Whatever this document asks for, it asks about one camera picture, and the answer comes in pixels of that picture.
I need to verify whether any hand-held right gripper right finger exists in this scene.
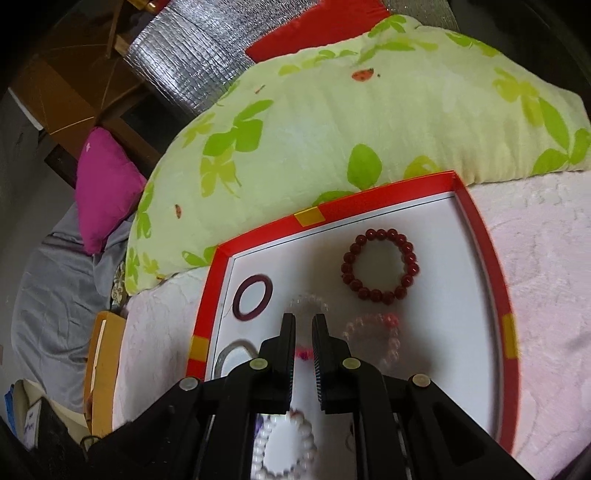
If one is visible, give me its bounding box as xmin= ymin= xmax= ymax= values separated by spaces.
xmin=311 ymin=314 xmax=550 ymax=480

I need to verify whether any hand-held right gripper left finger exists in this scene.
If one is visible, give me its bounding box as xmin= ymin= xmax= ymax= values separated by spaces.
xmin=88 ymin=313 xmax=296 ymax=480

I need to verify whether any grey bangle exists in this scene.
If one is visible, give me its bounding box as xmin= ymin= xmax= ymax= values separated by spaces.
xmin=213 ymin=339 xmax=259 ymax=381

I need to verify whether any dark maroon ring bangle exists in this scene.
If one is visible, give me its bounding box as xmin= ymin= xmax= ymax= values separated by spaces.
xmin=232 ymin=274 xmax=273 ymax=321

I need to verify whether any pale pink bead bracelet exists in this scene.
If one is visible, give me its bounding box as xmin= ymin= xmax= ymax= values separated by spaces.
xmin=342 ymin=313 xmax=402 ymax=370

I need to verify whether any red bead bracelet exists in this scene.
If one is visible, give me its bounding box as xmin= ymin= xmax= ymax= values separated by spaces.
xmin=341 ymin=228 xmax=420 ymax=304

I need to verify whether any white bead bracelet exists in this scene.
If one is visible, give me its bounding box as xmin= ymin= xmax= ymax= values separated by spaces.
xmin=252 ymin=411 xmax=319 ymax=478

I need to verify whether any red shallow box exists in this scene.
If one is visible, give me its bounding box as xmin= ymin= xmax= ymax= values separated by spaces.
xmin=186 ymin=171 xmax=522 ymax=455

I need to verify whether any patterned floral cloth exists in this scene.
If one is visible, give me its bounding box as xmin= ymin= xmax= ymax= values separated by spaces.
xmin=111 ymin=263 xmax=127 ymax=308

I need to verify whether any orange cardboard box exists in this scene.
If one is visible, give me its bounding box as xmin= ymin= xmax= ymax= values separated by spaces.
xmin=83 ymin=311 xmax=127 ymax=439

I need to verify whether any green floral pillow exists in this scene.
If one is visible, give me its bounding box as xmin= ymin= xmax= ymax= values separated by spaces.
xmin=124 ymin=14 xmax=591 ymax=296

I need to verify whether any grey blanket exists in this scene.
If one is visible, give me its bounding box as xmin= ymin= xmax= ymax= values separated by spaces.
xmin=11 ymin=200 xmax=139 ymax=414

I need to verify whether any magenta cushion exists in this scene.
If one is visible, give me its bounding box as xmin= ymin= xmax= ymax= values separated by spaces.
xmin=76 ymin=127 xmax=148 ymax=254

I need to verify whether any silver foil panel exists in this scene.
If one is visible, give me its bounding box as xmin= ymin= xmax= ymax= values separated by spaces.
xmin=122 ymin=0 xmax=455 ymax=116

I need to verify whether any red cushion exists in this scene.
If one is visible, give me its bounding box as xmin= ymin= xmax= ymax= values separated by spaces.
xmin=245 ymin=0 xmax=389 ymax=63

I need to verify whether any orange cabinet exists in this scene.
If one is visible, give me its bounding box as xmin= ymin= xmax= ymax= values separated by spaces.
xmin=9 ymin=41 xmax=153 ymax=134

